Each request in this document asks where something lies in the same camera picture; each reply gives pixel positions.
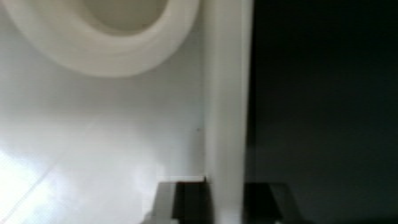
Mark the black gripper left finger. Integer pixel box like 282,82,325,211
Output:
147,177,211,224

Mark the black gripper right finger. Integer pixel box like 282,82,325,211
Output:
243,182,309,224

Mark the white square tabletop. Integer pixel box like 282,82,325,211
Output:
0,0,254,224

